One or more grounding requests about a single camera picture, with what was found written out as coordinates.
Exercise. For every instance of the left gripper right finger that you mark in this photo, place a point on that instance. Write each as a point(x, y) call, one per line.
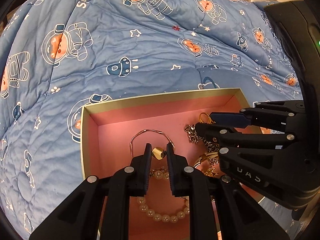
point(219, 207)

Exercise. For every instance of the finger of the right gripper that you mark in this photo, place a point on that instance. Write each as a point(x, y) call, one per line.
point(275, 115)
point(264, 154)

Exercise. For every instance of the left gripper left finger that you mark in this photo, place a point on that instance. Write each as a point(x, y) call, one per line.
point(99, 208)

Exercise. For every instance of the gold ring charm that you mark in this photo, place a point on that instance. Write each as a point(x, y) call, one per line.
point(205, 118)

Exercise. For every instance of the brown strap wristwatch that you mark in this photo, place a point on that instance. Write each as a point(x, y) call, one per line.
point(211, 158)

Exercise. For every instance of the gold square earring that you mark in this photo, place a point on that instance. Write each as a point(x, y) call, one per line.
point(159, 153)

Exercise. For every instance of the thin rose gold bangle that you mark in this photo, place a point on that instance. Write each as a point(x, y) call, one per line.
point(149, 136)

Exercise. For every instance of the pink lined jewelry box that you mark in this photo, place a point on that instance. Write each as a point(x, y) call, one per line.
point(107, 128)

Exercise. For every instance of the small gold charm cluster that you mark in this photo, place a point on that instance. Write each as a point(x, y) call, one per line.
point(212, 171)

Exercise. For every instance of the blue astronaut print quilt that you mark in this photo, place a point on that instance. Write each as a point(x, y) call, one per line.
point(59, 55)

